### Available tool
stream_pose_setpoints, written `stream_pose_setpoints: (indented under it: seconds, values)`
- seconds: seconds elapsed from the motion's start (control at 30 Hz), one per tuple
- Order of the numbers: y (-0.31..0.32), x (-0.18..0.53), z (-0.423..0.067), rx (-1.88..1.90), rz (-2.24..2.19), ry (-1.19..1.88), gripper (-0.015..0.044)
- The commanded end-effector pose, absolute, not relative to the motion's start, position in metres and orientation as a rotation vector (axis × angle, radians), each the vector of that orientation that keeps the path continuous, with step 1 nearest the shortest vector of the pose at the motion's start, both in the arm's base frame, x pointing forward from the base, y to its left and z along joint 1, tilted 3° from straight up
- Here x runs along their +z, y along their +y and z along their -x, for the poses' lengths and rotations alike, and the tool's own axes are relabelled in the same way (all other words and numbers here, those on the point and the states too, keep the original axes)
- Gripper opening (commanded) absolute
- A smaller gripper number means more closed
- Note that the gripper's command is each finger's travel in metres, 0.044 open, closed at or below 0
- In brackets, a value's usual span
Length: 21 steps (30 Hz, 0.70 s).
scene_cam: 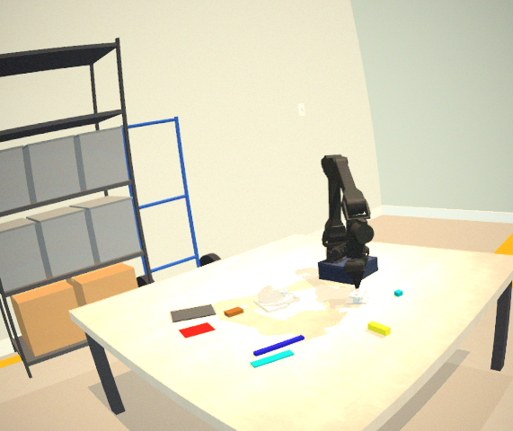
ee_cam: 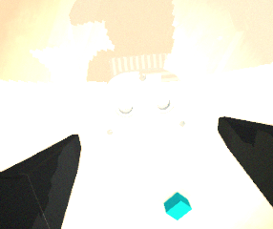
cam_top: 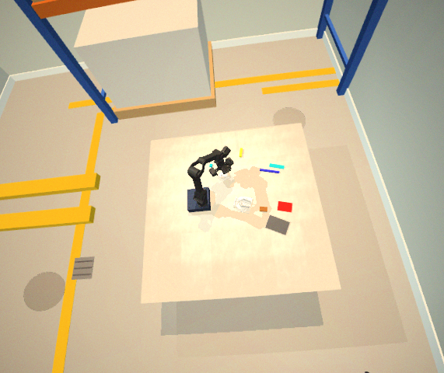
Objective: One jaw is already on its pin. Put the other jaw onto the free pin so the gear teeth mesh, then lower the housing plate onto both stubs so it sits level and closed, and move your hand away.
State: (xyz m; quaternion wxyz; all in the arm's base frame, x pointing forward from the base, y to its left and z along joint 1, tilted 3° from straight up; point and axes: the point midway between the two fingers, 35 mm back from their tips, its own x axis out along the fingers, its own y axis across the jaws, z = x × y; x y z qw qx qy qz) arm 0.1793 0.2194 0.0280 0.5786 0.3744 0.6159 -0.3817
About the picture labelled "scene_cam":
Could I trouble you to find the blue long thin bar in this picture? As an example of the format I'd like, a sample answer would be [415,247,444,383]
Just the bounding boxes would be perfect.
[253,335,305,356]

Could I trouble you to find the red flat rectangular plate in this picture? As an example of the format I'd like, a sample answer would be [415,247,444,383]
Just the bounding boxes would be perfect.
[179,322,215,338]

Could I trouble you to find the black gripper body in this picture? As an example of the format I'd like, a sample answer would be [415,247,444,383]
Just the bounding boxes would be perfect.
[344,237,369,273]

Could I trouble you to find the orange rectangular block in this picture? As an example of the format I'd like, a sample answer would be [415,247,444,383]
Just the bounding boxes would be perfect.
[224,306,243,318]

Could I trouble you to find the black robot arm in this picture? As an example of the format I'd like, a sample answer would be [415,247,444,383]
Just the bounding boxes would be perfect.
[321,154,375,264]

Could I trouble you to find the yellow rectangular block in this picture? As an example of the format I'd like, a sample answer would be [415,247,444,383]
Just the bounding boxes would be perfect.
[367,321,391,336]

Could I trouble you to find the cyan flat bar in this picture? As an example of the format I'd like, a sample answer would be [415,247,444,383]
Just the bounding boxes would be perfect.
[250,349,295,368]

